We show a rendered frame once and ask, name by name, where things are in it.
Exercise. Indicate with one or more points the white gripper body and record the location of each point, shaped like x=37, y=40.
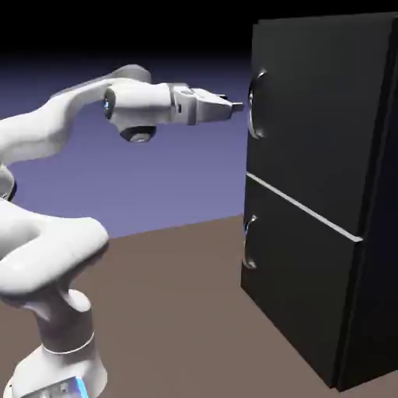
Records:
x=209, y=107

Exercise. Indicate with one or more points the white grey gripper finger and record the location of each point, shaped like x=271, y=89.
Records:
x=237, y=107

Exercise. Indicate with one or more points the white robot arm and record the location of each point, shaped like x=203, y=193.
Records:
x=62, y=105

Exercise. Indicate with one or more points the black cabinet door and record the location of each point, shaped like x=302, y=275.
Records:
x=298, y=279
x=317, y=130

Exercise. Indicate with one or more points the black cabinet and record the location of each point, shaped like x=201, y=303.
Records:
x=342, y=186

